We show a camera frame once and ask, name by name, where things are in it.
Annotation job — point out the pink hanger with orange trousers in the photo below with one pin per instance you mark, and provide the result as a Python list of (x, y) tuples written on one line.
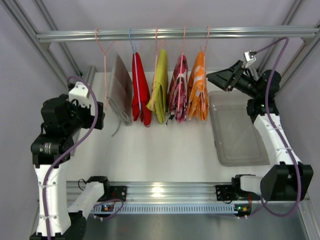
[(202, 95)]

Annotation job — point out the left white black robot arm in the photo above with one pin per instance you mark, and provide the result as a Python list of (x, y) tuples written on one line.
[(66, 124)]

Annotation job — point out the left aluminium frame post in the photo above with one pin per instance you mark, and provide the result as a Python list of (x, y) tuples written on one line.
[(30, 73)]

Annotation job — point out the slotted grey cable duct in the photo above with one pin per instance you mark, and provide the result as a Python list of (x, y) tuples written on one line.
[(166, 208)]

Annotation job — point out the right aluminium frame post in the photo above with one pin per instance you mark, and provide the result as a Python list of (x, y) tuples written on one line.
[(300, 13)]

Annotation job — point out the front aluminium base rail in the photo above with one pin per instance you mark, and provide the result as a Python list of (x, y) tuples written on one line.
[(169, 192)]

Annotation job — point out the orange white trousers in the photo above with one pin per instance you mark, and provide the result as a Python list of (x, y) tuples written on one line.
[(194, 87)]

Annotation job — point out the pink hanger far left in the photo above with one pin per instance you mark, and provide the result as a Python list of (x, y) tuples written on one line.
[(105, 53)]

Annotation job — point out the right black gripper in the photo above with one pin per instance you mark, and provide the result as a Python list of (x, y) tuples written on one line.
[(235, 77)]

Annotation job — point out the pink hanger with yellow trousers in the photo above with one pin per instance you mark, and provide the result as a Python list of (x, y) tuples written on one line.
[(157, 50)]

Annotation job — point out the aluminium frame post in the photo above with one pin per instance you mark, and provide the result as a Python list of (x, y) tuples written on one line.
[(300, 13), (30, 73)]

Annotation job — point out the red trousers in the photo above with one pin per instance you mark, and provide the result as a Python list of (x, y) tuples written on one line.
[(145, 114)]

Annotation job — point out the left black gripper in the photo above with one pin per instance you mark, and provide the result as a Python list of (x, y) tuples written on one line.
[(99, 115)]

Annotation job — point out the yellow green trousers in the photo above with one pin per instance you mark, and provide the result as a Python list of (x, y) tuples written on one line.
[(158, 100)]

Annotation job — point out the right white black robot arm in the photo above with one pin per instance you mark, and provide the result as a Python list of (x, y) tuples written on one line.
[(288, 179)]

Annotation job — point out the pink patterned trousers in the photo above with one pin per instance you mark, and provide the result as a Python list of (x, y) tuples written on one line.
[(170, 92)]

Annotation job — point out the clear plastic bin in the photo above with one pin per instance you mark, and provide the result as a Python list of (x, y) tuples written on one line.
[(237, 141)]

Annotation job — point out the pink hanger with patterned trousers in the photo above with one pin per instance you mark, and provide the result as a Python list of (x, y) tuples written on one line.
[(178, 97)]

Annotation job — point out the aluminium hanging rail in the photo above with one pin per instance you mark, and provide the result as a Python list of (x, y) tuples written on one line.
[(59, 36)]

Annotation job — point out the grey trousers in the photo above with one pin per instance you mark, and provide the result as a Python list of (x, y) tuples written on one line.
[(120, 92)]

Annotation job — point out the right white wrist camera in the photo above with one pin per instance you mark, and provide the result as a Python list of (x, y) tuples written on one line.
[(249, 57)]

